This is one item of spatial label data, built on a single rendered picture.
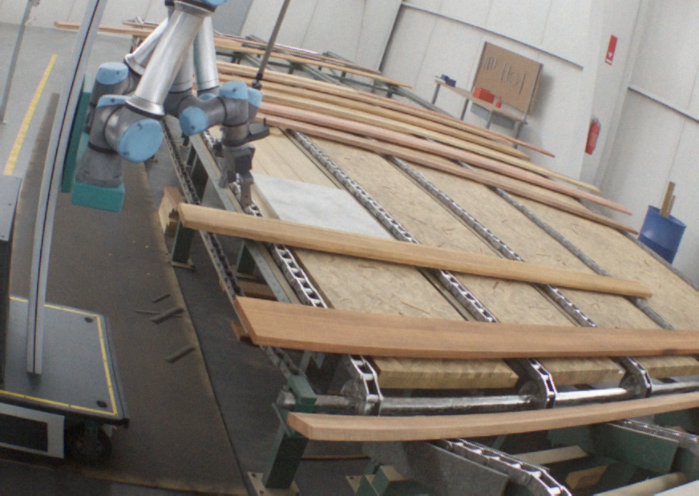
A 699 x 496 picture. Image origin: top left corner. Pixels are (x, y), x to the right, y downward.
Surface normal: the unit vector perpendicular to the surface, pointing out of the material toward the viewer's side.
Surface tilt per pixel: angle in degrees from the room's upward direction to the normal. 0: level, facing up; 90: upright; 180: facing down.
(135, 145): 98
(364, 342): 0
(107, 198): 90
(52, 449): 90
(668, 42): 90
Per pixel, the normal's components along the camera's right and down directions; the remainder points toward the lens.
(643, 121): -0.87, -0.19
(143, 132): 0.62, 0.54
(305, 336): 0.30, -0.91
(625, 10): 0.34, 0.39
